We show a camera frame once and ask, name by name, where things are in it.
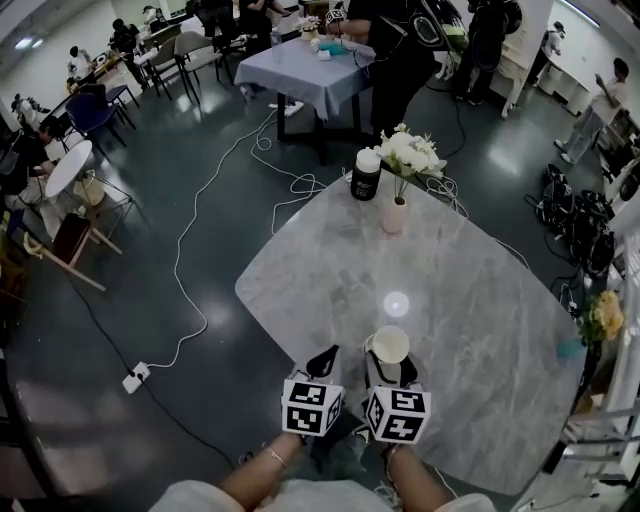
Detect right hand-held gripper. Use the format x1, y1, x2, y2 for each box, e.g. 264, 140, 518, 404
364, 349, 433, 445

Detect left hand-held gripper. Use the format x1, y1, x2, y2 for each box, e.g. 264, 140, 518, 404
279, 344, 345, 438

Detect person's right forearm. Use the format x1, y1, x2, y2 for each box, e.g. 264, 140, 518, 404
387, 443, 456, 506

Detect person's left forearm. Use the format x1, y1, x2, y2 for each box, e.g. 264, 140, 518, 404
217, 432, 306, 506

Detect person's grey trousers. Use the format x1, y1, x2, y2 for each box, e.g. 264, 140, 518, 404
299, 429, 396, 494

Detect pink vase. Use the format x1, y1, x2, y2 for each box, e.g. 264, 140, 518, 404
382, 196, 407, 235

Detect blue vase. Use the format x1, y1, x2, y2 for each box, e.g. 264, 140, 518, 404
557, 337, 587, 361

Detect person's white shirt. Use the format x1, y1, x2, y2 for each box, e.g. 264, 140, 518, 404
149, 477, 501, 512

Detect white power strip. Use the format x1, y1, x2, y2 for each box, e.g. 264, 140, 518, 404
269, 99, 306, 119
122, 361, 152, 395

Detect black bottle white cap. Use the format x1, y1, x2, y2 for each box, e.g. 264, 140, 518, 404
351, 148, 384, 203

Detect white metal rack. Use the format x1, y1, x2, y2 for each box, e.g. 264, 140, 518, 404
539, 234, 640, 512

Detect orange flower bouquet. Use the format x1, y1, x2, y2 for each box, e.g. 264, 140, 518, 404
577, 289, 626, 346

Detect white flower bouquet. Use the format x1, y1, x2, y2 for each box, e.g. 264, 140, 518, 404
373, 123, 448, 199

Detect pile of black backpacks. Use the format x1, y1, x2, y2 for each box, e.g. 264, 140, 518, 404
524, 163, 619, 276

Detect wooden chair dark seat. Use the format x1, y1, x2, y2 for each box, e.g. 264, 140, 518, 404
22, 212, 124, 292

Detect table with blue-grey cloth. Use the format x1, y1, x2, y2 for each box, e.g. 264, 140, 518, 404
233, 37, 376, 164

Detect white dressing table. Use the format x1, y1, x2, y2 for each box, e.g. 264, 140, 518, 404
492, 24, 531, 119

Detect round white side table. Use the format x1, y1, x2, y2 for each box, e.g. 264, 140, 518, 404
44, 139, 95, 199

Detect small white flower vase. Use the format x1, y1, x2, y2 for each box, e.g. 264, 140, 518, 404
294, 14, 321, 42

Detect blue chair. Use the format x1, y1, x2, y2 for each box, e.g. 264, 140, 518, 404
64, 92, 136, 146

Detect grey chair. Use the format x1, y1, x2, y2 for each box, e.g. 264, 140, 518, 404
172, 30, 226, 104
144, 37, 181, 99

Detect black green backpack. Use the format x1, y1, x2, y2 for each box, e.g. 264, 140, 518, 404
407, 0, 469, 51

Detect thin wrist bracelet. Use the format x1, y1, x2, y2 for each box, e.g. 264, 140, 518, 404
260, 442, 290, 469

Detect black floor cable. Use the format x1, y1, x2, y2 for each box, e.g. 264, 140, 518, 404
59, 269, 239, 461

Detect tangled white cable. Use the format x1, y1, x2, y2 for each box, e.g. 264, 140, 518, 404
249, 124, 351, 236

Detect long white floor cable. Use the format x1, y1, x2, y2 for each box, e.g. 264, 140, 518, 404
148, 107, 281, 370

